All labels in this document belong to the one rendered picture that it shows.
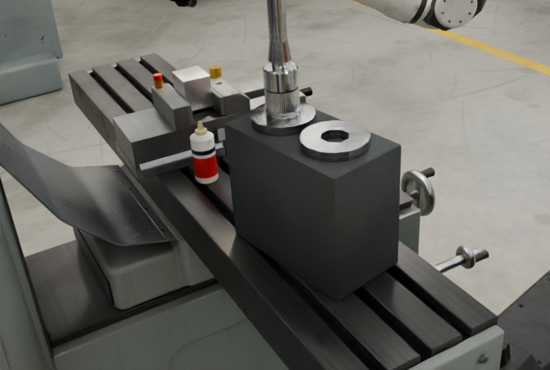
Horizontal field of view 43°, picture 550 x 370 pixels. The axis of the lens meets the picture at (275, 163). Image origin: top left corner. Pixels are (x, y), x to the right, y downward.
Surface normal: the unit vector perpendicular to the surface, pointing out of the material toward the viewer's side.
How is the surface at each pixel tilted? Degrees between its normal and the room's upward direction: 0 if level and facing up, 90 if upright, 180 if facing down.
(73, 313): 0
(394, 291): 0
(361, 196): 90
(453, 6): 87
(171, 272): 90
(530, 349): 0
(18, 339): 89
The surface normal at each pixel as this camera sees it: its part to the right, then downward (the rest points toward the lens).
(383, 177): 0.64, 0.34
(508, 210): -0.07, -0.87
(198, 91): 0.45, 0.41
